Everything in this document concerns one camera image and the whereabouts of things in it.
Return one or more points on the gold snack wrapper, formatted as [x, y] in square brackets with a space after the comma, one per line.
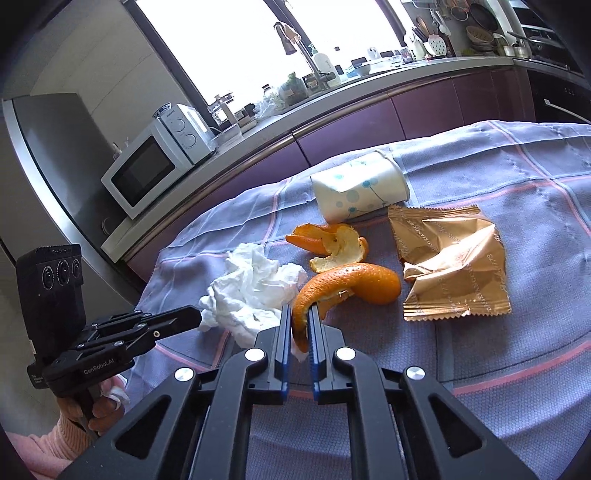
[452, 272]

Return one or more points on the black built-in oven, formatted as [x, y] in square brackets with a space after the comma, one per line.
[554, 92]

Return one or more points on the metal sink faucet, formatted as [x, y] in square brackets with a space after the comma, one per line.
[307, 55]

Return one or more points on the white kitchen counter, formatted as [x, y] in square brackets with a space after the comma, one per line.
[392, 78]

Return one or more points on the person's left hand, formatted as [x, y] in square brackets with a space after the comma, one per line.
[108, 410]

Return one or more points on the orange peel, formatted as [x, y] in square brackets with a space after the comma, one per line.
[364, 281]
[344, 240]

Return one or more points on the white soap bottle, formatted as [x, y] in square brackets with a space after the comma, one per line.
[323, 64]

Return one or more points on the clear plastic bag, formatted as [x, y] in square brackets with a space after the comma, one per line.
[270, 105]

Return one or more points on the kitchen window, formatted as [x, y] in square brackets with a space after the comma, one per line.
[240, 46]

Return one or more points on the black pot with lid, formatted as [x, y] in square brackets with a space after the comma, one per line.
[535, 45]

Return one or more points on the dotted paper cup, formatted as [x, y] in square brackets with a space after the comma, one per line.
[355, 189]

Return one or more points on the checked blue tablecloth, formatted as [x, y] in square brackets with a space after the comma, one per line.
[508, 369]

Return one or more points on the hanging frying pan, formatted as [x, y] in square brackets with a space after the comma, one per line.
[484, 16]

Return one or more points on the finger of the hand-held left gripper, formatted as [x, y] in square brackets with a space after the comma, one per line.
[120, 323]
[175, 321]

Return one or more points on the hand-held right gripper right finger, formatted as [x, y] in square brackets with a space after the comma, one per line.
[317, 355]

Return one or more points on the glass kettle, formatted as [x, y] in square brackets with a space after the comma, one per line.
[222, 108]

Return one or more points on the blue white bowl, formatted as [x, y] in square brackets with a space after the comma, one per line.
[163, 111]

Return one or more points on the crumpled white tissue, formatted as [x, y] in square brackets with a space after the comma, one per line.
[249, 290]

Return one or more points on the dotted white utensil holder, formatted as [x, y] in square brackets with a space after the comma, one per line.
[437, 44]

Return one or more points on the purple base cabinets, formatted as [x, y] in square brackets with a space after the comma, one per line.
[438, 106]

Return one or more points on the clear food container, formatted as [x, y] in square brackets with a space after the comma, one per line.
[227, 136]

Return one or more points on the white mug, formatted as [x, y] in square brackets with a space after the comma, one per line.
[374, 53]

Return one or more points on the grey refrigerator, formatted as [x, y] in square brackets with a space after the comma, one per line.
[55, 152]

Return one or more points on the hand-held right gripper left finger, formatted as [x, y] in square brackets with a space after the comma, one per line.
[281, 350]

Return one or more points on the white microwave oven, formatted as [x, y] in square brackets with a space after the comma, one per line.
[138, 170]

